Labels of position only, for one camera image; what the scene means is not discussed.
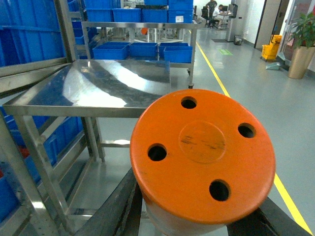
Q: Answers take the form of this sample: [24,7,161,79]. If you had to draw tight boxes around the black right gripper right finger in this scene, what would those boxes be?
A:
[227,198,310,236]

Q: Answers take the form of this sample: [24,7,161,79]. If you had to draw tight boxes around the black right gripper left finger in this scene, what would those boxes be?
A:
[75,169,143,236]

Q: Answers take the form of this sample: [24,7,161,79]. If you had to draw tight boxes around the small steel table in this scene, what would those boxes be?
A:
[2,59,171,234]

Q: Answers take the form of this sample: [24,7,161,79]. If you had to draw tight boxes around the seated person white shirt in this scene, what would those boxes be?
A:
[212,4,228,29]

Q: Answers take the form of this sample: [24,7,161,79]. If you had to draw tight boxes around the steel shelf rack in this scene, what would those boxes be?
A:
[0,0,76,236]

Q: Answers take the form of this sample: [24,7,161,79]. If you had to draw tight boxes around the rear steel wheeled rack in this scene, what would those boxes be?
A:
[81,0,205,89]

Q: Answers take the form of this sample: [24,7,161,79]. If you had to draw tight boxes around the green floor sign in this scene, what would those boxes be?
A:
[219,49,233,56]

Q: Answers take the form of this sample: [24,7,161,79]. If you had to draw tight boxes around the potted plant gold planter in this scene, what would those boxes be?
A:
[288,12,315,79]

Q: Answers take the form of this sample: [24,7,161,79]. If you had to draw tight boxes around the orange cylindrical cap 4680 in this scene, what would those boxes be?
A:
[130,89,276,236]

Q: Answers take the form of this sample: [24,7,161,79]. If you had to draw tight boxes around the yellow mop bucket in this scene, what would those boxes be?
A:
[261,34,282,61]

